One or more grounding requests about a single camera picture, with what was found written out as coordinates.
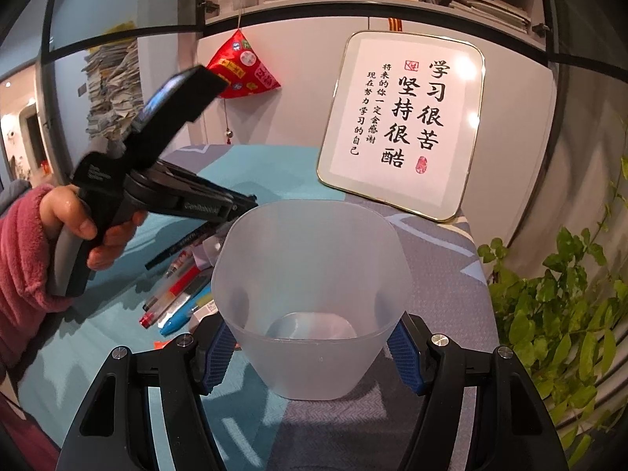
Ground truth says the green potted plant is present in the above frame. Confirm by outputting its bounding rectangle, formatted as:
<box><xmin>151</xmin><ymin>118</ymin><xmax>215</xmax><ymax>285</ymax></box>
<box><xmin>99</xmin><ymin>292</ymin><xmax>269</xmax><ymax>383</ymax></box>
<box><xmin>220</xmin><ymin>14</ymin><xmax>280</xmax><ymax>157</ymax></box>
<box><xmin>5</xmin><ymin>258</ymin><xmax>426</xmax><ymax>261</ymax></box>
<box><xmin>478</xmin><ymin>139</ymin><xmax>627</xmax><ymax>470</ymax></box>

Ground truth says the black pen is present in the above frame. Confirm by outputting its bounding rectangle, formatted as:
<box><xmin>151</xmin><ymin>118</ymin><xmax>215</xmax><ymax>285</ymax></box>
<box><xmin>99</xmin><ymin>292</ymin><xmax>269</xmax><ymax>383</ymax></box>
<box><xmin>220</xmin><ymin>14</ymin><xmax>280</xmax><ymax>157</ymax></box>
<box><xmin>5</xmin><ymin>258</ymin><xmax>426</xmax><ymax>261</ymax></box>
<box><xmin>145</xmin><ymin>222</ymin><xmax>216</xmax><ymax>270</ymax></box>

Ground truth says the pink fleece left sleeve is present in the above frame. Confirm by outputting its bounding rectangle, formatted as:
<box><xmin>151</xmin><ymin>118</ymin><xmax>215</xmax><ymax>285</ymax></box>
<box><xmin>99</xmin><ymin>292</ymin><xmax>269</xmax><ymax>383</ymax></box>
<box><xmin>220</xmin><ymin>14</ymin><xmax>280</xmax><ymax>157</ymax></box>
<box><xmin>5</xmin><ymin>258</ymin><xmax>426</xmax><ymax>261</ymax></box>
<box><xmin>0</xmin><ymin>185</ymin><xmax>71</xmax><ymax>369</ymax></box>

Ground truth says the framed calligraphy sign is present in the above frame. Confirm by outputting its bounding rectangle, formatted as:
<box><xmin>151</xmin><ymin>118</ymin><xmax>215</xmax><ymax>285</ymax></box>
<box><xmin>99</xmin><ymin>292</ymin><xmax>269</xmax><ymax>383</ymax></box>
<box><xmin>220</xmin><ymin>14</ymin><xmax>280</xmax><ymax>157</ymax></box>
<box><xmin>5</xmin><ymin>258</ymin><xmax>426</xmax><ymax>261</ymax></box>
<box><xmin>317</xmin><ymin>31</ymin><xmax>486</xmax><ymax>221</ymax></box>

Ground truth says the translucent plastic cup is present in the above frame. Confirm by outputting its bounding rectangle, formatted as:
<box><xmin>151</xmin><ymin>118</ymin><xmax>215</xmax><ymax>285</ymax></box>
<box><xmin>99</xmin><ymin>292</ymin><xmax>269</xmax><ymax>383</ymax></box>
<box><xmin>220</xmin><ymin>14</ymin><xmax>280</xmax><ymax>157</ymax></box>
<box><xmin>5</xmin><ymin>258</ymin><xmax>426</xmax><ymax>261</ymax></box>
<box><xmin>212</xmin><ymin>200</ymin><xmax>413</xmax><ymax>401</ymax></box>

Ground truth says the blue marker pen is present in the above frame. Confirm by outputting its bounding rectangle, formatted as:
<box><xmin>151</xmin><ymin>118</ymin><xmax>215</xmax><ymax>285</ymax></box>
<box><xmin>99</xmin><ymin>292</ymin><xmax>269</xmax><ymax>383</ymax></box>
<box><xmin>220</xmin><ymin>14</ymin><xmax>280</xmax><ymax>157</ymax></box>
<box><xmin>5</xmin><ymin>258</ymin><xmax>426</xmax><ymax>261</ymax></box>
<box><xmin>160</xmin><ymin>283</ymin><xmax>213</xmax><ymax>336</ymax></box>

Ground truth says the stack of papers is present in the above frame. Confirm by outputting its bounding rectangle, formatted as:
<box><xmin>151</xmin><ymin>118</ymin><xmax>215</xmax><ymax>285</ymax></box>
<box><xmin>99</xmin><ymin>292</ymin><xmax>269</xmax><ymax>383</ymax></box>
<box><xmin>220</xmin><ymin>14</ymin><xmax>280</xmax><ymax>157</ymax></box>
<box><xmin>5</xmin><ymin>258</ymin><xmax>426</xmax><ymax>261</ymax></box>
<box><xmin>83</xmin><ymin>39</ymin><xmax>144</xmax><ymax>141</ymax></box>

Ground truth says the red gel pen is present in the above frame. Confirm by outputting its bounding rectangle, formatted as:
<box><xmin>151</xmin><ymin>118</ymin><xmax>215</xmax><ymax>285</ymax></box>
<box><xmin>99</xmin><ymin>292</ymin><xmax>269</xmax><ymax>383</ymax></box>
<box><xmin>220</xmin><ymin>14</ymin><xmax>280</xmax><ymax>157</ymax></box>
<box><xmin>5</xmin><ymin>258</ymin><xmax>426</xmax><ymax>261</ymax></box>
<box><xmin>139</xmin><ymin>265</ymin><xmax>200</xmax><ymax>329</ymax></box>

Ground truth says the person's left hand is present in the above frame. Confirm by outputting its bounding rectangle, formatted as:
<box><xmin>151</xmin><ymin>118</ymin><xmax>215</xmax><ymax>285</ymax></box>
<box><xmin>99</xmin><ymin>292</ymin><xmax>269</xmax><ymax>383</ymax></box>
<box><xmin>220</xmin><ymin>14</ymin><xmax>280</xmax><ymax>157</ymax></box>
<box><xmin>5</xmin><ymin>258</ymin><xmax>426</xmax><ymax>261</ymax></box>
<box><xmin>39</xmin><ymin>186</ymin><xmax>148</xmax><ymax>271</ymax></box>

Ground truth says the red hanging pouch ornament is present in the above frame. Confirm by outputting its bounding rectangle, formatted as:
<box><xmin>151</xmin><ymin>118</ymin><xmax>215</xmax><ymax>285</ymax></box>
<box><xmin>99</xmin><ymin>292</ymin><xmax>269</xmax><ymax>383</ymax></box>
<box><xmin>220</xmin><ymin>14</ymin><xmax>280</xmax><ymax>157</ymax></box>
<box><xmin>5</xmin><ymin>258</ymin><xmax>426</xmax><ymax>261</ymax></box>
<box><xmin>206</xmin><ymin>29</ymin><xmax>281</xmax><ymax>99</ymax></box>

